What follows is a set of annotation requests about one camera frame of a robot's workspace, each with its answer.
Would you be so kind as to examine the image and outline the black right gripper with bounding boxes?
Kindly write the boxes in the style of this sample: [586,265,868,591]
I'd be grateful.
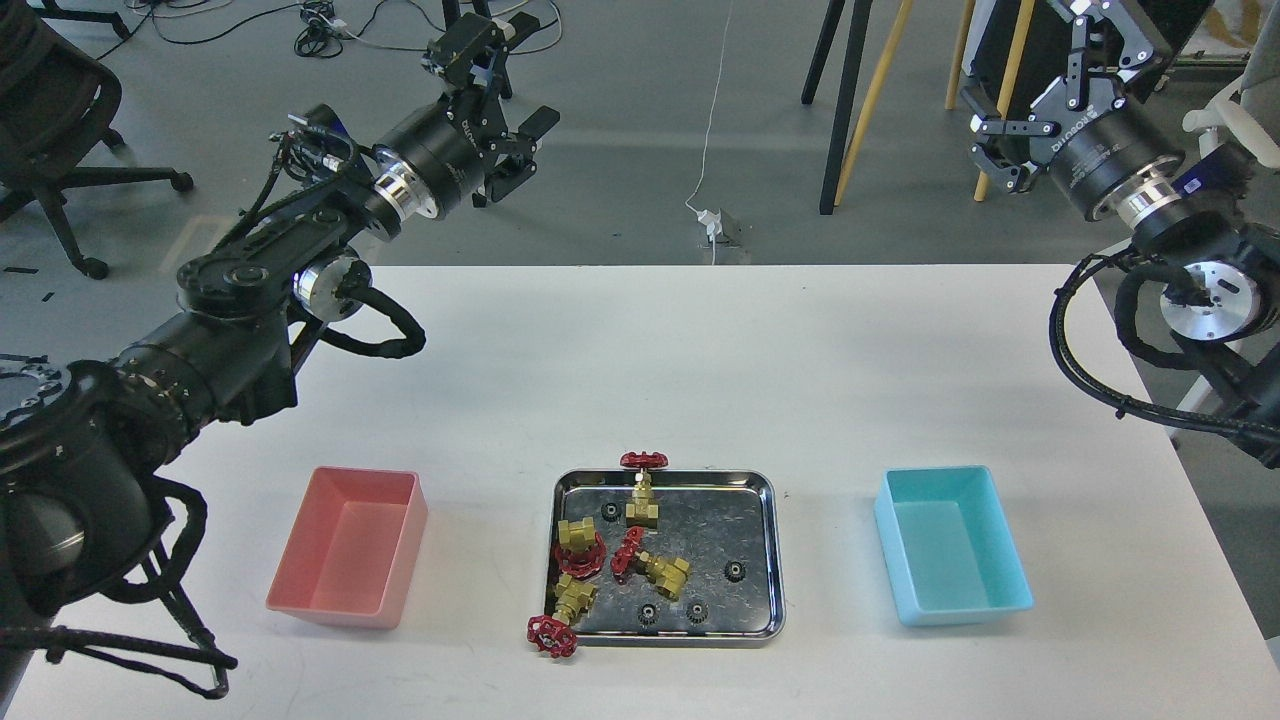
[960,1,1187,222]

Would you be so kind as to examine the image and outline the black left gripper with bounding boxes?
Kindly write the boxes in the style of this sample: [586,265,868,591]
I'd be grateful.
[375,14,561,222]

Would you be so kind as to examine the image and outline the brass valve red handle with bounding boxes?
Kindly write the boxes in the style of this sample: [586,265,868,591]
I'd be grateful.
[526,573,596,659]
[620,451,669,530]
[552,516,605,580]
[611,527,692,602]

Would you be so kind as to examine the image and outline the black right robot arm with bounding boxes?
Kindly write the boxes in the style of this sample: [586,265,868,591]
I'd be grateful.
[964,1,1277,469]

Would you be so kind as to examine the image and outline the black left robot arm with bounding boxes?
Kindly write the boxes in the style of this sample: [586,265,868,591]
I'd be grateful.
[3,3,561,705]

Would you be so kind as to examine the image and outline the blue plastic box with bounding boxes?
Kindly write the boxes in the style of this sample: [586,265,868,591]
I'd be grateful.
[874,465,1036,626]

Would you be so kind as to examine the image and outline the pink plastic box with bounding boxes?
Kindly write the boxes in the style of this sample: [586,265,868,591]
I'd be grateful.
[265,466,428,630]

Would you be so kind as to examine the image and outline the black equipment case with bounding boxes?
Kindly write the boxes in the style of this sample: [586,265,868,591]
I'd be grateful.
[1016,1,1212,113]

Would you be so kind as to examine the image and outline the yellow wooden leg right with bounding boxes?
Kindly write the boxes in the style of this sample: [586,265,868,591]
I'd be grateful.
[945,0,1037,202]

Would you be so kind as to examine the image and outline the yellow wooden leg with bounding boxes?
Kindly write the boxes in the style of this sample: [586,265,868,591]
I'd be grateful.
[836,1,914,208]
[945,0,1037,202]

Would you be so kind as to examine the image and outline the black stand leg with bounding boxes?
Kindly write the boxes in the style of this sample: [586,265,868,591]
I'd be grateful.
[801,1,873,217]

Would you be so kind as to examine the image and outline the black office chair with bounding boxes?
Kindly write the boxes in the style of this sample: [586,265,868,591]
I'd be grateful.
[1,1,195,281]

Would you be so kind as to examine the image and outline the metal tray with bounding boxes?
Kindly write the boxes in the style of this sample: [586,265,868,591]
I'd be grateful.
[534,469,785,647]

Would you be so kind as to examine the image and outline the black cables on floor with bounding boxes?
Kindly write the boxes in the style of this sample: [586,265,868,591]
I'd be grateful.
[120,0,563,59]

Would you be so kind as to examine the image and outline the white power adapter with cable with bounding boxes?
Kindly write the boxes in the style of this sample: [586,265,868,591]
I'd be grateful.
[684,1,736,265]

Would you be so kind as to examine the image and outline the brass valve top red handle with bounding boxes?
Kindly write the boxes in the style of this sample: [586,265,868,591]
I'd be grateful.
[620,451,669,530]

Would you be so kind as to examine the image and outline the brass valve bottom red handle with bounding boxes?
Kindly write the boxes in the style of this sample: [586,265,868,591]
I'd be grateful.
[526,573,596,659]

